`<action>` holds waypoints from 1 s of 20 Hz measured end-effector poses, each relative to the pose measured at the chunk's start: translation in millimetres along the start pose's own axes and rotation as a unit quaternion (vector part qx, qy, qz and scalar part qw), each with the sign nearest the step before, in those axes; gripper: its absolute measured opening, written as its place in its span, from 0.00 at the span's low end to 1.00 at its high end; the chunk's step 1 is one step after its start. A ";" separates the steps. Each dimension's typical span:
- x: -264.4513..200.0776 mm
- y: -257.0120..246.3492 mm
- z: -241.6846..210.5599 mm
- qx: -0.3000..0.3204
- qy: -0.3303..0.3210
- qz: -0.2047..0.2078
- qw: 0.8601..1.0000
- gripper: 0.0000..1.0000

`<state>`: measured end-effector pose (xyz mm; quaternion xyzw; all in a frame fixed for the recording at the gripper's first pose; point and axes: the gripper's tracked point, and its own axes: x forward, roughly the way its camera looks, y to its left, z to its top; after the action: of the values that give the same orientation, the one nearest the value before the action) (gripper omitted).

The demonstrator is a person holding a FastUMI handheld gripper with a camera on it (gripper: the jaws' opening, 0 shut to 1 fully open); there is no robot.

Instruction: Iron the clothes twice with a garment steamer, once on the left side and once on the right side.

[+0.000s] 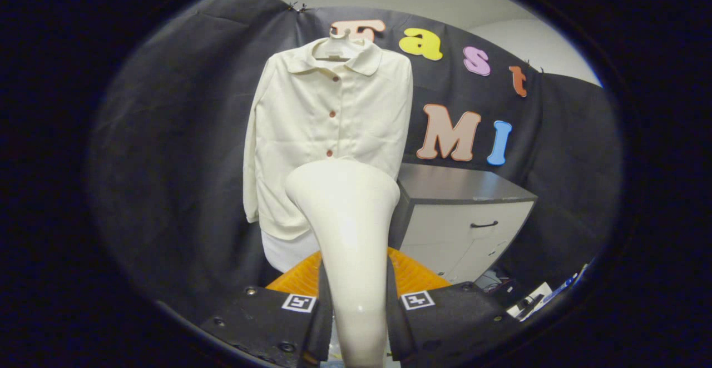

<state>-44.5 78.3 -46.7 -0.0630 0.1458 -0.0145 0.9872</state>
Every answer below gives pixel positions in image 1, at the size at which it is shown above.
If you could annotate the grey-topped white cabinet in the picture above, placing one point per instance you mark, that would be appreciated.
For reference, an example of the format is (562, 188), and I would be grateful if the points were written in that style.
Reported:
(461, 190)

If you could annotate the white paper sheet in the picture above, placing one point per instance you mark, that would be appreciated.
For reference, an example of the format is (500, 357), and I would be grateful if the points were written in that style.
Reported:
(531, 300)

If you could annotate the white fabric panel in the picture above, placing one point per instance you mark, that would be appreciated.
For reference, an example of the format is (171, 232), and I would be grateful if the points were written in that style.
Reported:
(286, 251)

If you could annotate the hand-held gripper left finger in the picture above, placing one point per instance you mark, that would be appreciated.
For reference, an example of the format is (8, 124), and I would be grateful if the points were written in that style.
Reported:
(272, 323)

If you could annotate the white plastic clothes hanger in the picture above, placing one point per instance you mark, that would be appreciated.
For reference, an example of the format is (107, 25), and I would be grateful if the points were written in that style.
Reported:
(336, 48)

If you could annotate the white garment steamer head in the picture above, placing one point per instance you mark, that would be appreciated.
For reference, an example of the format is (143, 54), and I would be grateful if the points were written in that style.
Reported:
(350, 229)

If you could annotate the blue and white object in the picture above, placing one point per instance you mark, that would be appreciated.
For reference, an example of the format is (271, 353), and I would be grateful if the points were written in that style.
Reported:
(570, 282)

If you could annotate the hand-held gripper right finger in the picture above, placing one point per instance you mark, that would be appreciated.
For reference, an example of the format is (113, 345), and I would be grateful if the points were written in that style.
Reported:
(450, 318)

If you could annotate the cream button-up shirt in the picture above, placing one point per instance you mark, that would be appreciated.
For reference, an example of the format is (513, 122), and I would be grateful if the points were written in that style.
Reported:
(289, 134)

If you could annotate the black backdrop cloth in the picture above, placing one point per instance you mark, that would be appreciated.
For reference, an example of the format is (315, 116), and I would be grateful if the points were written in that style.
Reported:
(167, 151)

